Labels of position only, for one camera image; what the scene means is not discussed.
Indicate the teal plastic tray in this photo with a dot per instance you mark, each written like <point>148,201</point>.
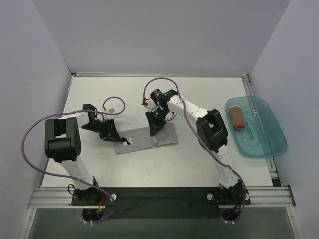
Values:
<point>261,136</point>

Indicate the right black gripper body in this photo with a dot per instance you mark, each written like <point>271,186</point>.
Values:
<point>154,119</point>

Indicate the orange brown bear towel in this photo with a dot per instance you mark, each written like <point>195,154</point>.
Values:
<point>237,118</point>

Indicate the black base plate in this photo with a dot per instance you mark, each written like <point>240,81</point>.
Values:
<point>161,210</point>

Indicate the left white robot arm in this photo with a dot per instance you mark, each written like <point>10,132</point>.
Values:
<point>63,144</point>

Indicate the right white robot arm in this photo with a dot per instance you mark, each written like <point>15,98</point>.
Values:
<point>212,135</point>

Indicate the aluminium front frame rail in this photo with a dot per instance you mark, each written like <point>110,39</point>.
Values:
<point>257,197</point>

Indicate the grey towel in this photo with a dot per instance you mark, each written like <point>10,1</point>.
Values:
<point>140,139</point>

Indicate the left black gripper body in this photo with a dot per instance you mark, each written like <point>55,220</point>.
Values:
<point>107,130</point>

